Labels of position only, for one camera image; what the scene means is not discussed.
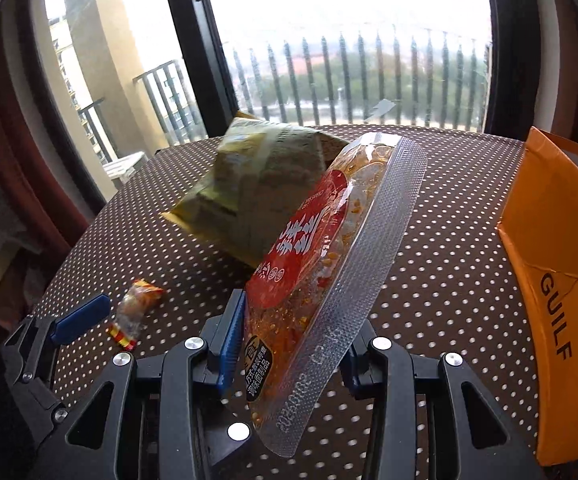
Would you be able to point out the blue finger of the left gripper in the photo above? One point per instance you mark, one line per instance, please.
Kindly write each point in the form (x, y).
(30, 358)

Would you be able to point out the dark red curtain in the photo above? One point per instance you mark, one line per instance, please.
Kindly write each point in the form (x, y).
(32, 190)

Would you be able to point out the small colourful candy packet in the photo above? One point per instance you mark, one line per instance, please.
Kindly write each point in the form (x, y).
(137, 302)

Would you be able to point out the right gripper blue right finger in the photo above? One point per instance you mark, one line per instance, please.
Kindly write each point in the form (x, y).
(433, 413)

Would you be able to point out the red clear corn snack pack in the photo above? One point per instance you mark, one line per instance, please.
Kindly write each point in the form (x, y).
(307, 300)

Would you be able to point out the balcony metal railing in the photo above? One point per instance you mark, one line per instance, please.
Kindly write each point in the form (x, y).
(443, 85)

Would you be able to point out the black window frame post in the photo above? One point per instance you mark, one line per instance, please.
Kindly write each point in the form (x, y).
(207, 68)

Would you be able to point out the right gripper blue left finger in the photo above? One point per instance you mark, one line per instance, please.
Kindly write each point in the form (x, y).
(160, 417)

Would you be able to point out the orange cardboard box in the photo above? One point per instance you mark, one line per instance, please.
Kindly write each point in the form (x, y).
(539, 230)

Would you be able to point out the yellow honey butter chip bag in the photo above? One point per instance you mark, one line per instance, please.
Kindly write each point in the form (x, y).
(261, 173)

